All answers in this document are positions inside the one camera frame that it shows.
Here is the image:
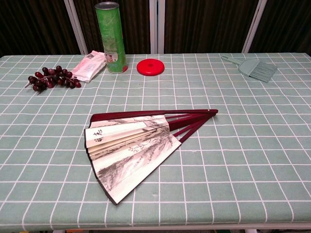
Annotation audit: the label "white pink tissue packet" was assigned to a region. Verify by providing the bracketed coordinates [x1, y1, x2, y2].
[70, 50, 107, 83]

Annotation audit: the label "green checked tablecloth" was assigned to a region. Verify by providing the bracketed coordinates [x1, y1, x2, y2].
[0, 53, 311, 231]

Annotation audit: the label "green chip can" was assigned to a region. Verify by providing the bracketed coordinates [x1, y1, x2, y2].
[94, 1, 129, 74]

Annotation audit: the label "dark partition panel white frame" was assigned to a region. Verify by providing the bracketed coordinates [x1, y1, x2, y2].
[72, 0, 157, 54]
[157, 0, 268, 54]
[242, 0, 311, 53]
[0, 0, 88, 58]

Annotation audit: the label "paper folding fan red ribs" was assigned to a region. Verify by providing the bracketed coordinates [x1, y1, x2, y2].
[84, 109, 219, 206]

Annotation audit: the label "teal plastic brush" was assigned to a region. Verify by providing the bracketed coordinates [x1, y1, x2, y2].
[221, 55, 278, 83]

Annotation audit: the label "red round disc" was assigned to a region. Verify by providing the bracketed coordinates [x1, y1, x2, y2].
[136, 58, 165, 76]

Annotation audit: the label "dark red grape bunch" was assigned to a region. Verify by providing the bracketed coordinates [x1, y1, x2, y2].
[25, 65, 82, 92]

